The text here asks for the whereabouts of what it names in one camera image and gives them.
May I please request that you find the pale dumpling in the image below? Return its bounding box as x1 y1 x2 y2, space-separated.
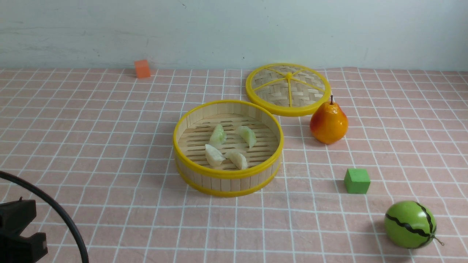
235 126 257 149
209 124 227 148
224 150 248 170
204 144 226 168

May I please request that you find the yellow-rimmed bamboo steamer tray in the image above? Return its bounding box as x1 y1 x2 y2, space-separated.
173 100 284 198

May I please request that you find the yellow woven steamer lid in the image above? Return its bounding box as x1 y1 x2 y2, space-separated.
245 63 332 117

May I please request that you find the orange toy pear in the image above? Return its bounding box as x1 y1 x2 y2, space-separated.
310 95 349 145

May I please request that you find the orange foam cube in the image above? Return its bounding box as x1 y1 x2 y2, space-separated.
134 60 151 79

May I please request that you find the green foam cube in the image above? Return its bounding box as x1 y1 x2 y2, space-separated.
344 168 371 194

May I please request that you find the green toy watermelon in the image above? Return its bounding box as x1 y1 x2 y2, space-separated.
384 200 445 249

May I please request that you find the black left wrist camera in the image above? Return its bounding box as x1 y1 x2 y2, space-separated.
0 198 48 263

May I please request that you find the black camera cable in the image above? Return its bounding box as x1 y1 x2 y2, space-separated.
0 171 90 263

